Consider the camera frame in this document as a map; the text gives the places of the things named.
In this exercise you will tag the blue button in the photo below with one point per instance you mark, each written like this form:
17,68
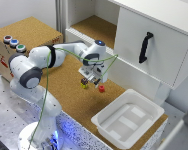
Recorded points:
14,42

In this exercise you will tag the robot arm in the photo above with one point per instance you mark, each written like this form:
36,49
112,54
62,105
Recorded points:
30,71

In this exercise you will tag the white sliding door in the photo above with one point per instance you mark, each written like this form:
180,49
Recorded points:
167,50

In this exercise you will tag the yellow block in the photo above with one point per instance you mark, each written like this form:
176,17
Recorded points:
84,86

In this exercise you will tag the white cabinet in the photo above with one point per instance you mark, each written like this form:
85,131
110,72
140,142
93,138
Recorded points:
144,80

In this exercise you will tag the green button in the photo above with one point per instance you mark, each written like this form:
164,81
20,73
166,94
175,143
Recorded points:
20,47

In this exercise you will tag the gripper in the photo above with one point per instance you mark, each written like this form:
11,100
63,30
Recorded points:
93,71

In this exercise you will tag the white plastic box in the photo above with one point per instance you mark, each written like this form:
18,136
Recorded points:
127,121

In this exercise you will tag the pink block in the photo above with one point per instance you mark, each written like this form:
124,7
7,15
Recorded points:
101,88

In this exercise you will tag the red button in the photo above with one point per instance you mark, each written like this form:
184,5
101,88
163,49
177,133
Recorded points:
7,38

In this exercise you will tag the purple block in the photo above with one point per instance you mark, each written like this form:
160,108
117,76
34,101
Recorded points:
83,81

